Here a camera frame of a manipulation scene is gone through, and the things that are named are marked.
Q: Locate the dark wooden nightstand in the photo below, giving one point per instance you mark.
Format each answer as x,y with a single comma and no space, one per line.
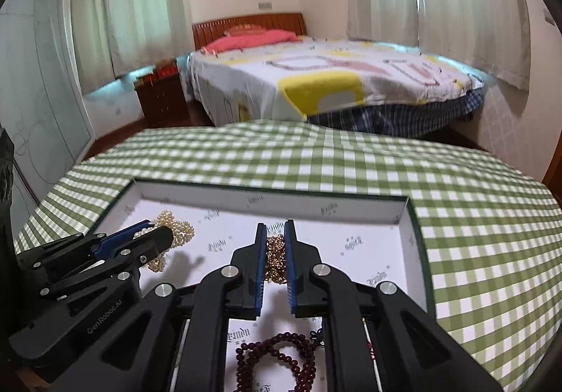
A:
162,100

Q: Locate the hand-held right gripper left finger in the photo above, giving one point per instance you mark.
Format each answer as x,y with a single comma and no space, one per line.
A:
260,273

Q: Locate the pink pillow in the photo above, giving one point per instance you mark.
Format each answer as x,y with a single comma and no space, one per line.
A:
250,41

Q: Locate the wall light switch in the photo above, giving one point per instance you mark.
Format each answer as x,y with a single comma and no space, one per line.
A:
549,18

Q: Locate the bed with patterned sheet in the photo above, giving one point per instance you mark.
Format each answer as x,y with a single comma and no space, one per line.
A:
263,85

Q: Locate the brown wooden door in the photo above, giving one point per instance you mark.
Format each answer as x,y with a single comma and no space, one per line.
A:
554,179

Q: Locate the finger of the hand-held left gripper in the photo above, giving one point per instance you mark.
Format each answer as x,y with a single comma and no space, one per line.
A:
118,239
149,245

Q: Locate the wooden bed headboard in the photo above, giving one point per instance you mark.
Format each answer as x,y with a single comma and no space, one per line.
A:
246,21

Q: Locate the red box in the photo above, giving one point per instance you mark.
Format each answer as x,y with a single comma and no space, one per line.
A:
166,71

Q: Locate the shallow white-lined tray box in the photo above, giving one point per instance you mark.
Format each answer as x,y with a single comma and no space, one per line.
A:
373,243

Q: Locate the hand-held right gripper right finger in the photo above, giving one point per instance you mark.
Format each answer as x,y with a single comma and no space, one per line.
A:
292,273

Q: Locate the blue plaid bed skirt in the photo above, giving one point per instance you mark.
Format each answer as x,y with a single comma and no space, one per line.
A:
395,120

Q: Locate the green checked tablecloth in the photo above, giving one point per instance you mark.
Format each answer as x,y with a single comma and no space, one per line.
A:
351,164

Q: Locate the frosted glass sliding wardrobe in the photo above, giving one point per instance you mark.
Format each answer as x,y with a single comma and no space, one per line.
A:
39,89

